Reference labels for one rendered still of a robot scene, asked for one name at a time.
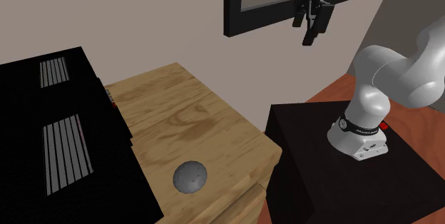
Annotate black framed window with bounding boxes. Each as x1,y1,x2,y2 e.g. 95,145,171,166
223,0,381,38

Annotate wooden chest of drawers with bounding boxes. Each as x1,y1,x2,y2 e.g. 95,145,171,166
103,62,283,224

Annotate black robot stand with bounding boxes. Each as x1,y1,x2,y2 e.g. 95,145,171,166
264,100,445,224

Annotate grey ball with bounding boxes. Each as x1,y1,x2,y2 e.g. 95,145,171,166
173,161,209,195

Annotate black appliance with grey vents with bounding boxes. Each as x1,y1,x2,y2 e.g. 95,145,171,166
0,46,165,224

